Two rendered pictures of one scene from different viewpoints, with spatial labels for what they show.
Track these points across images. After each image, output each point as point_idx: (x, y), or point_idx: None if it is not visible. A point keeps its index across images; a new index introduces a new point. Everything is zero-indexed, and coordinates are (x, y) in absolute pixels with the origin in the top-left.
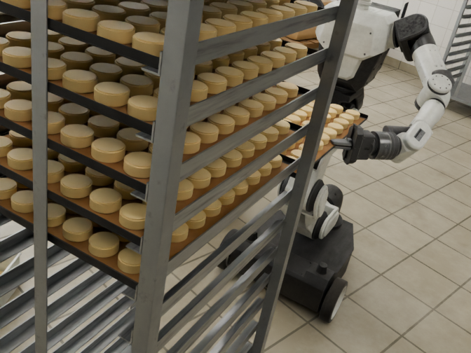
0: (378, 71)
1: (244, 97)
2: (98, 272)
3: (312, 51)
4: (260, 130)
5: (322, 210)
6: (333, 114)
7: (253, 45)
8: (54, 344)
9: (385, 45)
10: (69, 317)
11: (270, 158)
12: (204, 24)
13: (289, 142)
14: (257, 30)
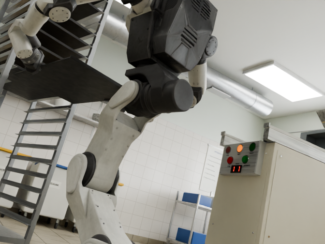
0: (164, 39)
1: (3, 36)
2: (35, 158)
3: None
4: (4, 45)
5: (70, 183)
6: None
7: (8, 24)
8: (13, 171)
9: (128, 11)
10: (22, 170)
11: (3, 55)
12: None
13: (9, 52)
14: (9, 22)
